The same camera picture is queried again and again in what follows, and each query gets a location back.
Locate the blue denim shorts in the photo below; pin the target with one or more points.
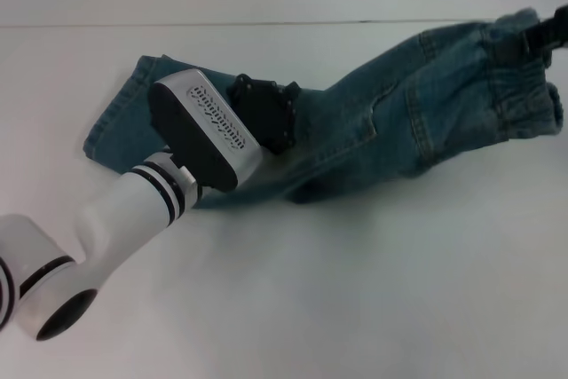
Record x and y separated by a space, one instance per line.
399 121

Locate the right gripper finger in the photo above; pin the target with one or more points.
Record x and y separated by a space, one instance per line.
548 30

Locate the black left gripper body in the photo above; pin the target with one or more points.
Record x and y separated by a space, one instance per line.
266 112

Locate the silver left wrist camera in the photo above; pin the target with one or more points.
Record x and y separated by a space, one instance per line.
204 130

